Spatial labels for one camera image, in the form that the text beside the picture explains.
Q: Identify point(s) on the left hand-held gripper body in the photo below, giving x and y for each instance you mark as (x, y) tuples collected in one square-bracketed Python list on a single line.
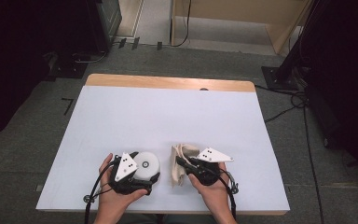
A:
[(125, 166)]

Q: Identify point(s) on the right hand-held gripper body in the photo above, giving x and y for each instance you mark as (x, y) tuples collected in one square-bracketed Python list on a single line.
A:
[(213, 155)]

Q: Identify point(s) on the beige cloth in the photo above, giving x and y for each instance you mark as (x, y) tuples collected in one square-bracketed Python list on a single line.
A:
[(180, 149)]

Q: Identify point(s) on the person's left hand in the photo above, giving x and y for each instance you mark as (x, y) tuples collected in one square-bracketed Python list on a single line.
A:
[(115, 202)]

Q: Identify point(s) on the person's right hand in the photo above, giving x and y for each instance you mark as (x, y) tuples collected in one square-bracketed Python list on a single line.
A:
[(217, 196)]

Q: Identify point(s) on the white-topped wooden table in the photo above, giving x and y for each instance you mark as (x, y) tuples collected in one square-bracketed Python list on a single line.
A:
[(167, 82)]

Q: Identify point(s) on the small grey floor plate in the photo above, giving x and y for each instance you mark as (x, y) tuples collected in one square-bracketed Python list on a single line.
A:
[(38, 188)]

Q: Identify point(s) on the black stand pole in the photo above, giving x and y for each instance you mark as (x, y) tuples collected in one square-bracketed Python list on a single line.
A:
[(292, 59)]

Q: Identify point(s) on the black cabinet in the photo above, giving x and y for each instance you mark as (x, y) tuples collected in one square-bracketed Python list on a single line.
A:
[(105, 21)]

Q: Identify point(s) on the wooden shelf unit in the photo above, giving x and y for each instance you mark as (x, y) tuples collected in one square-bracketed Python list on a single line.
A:
[(230, 9)]

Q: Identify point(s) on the dark curtain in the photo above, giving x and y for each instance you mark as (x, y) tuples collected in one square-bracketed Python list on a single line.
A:
[(348, 77), (12, 62)]

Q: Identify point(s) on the black stand base plate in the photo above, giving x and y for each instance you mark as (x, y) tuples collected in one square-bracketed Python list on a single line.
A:
[(272, 77)]

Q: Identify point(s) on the dark floor base plate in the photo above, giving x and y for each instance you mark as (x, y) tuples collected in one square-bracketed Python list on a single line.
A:
[(71, 70)]

